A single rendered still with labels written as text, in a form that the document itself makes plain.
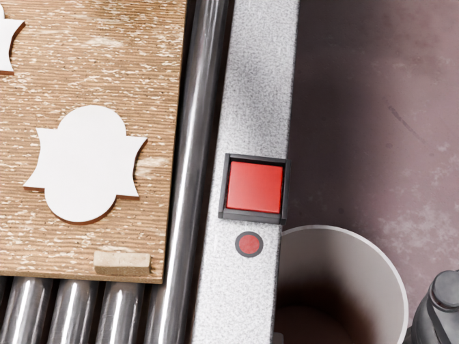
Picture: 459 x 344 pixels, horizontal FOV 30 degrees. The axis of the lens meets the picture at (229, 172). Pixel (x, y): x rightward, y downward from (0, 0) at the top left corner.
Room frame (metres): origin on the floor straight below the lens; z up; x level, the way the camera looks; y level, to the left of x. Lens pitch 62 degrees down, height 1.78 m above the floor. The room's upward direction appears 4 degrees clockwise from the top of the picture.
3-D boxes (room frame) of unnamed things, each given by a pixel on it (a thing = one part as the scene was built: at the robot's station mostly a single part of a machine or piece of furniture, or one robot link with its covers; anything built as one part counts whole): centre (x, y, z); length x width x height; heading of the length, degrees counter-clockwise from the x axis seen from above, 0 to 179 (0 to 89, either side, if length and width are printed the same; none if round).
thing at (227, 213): (0.44, -0.03, 0.92); 0.08 x 0.08 x 0.02; 88
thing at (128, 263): (0.33, 0.10, 0.95); 0.06 x 0.02 x 0.03; 91
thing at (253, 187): (0.44, -0.03, 0.92); 0.06 x 0.06 x 0.01; 88
